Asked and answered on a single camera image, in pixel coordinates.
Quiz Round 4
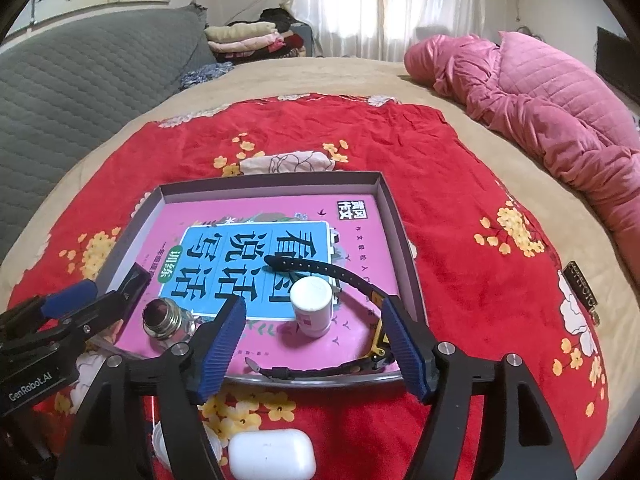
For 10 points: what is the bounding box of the black gold lipstick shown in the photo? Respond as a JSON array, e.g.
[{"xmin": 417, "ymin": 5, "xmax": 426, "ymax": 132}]
[{"xmin": 117, "ymin": 263, "xmax": 151, "ymax": 310}]

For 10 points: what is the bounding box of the white earbuds case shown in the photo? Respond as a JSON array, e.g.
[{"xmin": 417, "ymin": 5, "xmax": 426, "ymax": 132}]
[{"xmin": 228, "ymin": 429, "xmax": 317, "ymax": 480}]

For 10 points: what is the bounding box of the black yellow wristwatch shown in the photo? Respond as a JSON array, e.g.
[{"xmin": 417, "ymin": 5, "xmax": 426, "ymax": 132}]
[{"xmin": 244, "ymin": 255, "xmax": 400, "ymax": 388}]

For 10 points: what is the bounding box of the small white pill bottle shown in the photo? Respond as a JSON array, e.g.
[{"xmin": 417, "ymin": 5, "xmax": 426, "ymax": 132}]
[{"xmin": 290, "ymin": 275, "xmax": 334, "ymax": 338}]

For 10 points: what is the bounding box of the white round jar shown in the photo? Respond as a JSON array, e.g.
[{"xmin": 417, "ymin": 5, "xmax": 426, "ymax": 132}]
[{"xmin": 152, "ymin": 422, "xmax": 222, "ymax": 472}]

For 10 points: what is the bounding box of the red floral blanket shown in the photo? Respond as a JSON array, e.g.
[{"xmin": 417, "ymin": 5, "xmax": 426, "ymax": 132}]
[{"xmin": 11, "ymin": 94, "xmax": 609, "ymax": 465}]

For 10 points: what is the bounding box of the beige bed sheet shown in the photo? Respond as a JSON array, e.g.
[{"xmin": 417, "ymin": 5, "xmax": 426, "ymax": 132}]
[{"xmin": 1, "ymin": 58, "xmax": 639, "ymax": 479}]

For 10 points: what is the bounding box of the grey quilted headboard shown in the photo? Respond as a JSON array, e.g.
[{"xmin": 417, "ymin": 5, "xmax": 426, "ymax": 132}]
[{"xmin": 1, "ymin": 2, "xmax": 214, "ymax": 254}]

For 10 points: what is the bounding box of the pink exercise book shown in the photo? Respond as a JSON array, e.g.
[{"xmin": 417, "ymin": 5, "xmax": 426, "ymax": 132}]
[{"xmin": 117, "ymin": 193, "xmax": 398, "ymax": 376}]

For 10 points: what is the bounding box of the blue patterned cloth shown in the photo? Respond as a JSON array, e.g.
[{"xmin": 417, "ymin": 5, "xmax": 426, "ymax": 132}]
[{"xmin": 180, "ymin": 62, "xmax": 234, "ymax": 90}]

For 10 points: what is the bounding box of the grey cardboard box tray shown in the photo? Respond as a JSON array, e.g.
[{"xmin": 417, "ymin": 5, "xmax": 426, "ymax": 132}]
[{"xmin": 96, "ymin": 171, "xmax": 425, "ymax": 388}]

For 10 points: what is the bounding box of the pink quilted duvet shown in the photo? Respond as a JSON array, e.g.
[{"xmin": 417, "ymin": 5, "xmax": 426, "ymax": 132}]
[{"xmin": 404, "ymin": 32, "xmax": 639, "ymax": 278}]

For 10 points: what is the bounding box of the folded clothes pile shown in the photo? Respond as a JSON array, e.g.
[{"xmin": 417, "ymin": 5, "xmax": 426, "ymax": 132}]
[{"xmin": 205, "ymin": 8, "xmax": 314, "ymax": 65}]

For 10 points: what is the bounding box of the black television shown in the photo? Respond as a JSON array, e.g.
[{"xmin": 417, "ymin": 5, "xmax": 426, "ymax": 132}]
[{"xmin": 596, "ymin": 27, "xmax": 640, "ymax": 102}]

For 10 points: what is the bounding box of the white curtain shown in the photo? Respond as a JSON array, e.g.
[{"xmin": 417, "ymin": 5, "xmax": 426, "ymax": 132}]
[{"xmin": 286, "ymin": 0, "xmax": 486, "ymax": 62}]

